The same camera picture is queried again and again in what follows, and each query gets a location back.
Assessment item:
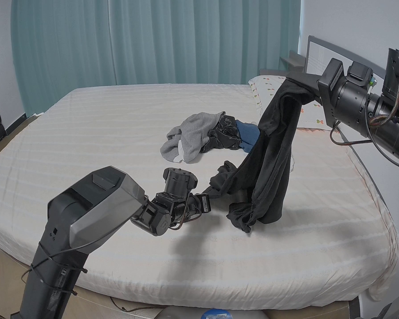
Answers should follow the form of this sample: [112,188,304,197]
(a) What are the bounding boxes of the blue-green curtain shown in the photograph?
[11,0,117,117]
[108,0,301,86]

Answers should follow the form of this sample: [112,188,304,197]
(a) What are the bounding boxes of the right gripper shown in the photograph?
[285,58,374,135]

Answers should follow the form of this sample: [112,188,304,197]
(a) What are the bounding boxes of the dark blue garment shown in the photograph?
[235,120,260,154]

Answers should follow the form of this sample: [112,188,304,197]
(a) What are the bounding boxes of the grey bedside table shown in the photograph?
[259,50,308,76]

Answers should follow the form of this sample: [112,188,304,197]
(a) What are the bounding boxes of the black T-shirt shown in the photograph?
[208,77,315,233]

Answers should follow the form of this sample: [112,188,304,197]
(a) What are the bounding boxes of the black glossy garment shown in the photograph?
[199,114,243,154]

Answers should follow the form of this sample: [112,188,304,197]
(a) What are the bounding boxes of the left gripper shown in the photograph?
[186,193,214,214]

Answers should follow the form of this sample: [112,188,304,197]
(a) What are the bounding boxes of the grey garment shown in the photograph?
[160,112,227,163]

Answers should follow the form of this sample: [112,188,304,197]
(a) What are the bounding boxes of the white printed pillow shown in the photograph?
[248,75,340,132]

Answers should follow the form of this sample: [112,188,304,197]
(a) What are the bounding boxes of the black cable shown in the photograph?
[166,210,205,231]
[330,122,399,171]
[110,296,160,313]

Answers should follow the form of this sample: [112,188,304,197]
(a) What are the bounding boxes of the bed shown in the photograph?
[0,35,399,319]

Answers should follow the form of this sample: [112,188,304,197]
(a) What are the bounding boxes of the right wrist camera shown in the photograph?
[347,61,376,87]

